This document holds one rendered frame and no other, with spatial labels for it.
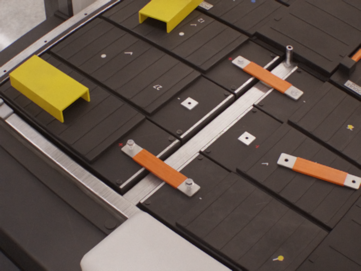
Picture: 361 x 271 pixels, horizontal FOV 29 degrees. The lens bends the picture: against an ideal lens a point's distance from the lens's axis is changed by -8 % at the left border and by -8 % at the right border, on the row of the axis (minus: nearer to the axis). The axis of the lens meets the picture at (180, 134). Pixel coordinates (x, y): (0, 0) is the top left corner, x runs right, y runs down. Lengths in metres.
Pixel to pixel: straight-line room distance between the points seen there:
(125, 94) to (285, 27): 0.36
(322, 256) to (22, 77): 0.64
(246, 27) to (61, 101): 0.41
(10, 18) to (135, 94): 2.05
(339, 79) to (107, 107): 0.43
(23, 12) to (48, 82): 2.02
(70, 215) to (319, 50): 0.63
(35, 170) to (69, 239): 0.14
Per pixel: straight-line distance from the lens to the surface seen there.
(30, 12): 3.32
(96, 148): 1.25
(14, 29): 3.25
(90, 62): 1.41
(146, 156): 1.23
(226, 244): 1.11
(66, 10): 1.72
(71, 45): 1.46
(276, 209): 1.15
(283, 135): 1.26
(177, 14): 1.46
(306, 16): 1.51
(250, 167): 1.21
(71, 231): 1.02
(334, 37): 1.47
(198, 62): 1.39
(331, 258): 1.10
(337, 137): 1.27
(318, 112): 1.31
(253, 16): 1.50
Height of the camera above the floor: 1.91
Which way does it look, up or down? 46 degrees down
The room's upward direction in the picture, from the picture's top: 2 degrees counter-clockwise
